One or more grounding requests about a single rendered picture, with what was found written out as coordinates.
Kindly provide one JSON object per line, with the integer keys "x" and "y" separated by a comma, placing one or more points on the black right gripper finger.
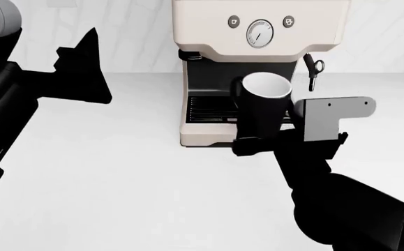
{"x": 297, "y": 117}
{"x": 254, "y": 146}

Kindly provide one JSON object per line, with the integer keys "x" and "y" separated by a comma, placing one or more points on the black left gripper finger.
{"x": 83, "y": 60}
{"x": 83, "y": 87}

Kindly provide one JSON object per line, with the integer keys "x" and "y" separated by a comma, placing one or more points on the black mug white inside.
{"x": 257, "y": 115}

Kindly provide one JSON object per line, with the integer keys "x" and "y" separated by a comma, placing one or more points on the cream espresso coffee machine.
{"x": 208, "y": 23}

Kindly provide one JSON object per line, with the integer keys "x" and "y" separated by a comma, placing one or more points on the black steam wand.
{"x": 311, "y": 70}

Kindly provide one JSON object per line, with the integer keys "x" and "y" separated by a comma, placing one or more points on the black drip tray grille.
{"x": 208, "y": 109}

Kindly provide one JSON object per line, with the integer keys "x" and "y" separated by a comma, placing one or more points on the round silver pressure gauge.
{"x": 260, "y": 33}

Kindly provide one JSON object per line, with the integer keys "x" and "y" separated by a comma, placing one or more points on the double cup grey button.
{"x": 289, "y": 21}

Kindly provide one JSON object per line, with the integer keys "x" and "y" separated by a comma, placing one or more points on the black brew group head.
{"x": 189, "y": 55}

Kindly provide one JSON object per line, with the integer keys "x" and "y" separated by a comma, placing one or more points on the single cup grey button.
{"x": 234, "y": 21}

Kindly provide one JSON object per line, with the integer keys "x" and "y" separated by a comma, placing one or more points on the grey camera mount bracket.
{"x": 327, "y": 117}

